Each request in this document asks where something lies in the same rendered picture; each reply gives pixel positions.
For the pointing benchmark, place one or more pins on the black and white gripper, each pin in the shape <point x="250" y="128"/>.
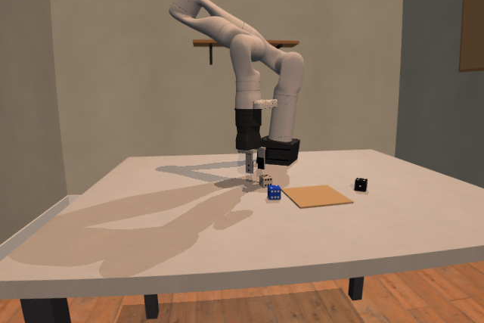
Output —
<point x="248" y="117"/>

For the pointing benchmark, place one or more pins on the orange square mat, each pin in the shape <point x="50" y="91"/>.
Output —
<point x="315" y="196"/>

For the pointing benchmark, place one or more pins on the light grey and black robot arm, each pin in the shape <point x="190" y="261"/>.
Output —
<point x="247" y="46"/>

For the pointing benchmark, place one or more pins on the blue die with white pips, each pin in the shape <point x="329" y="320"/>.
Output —
<point x="274" y="192"/>

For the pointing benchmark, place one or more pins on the beige die with black pips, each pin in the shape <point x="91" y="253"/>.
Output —
<point x="265" y="180"/>

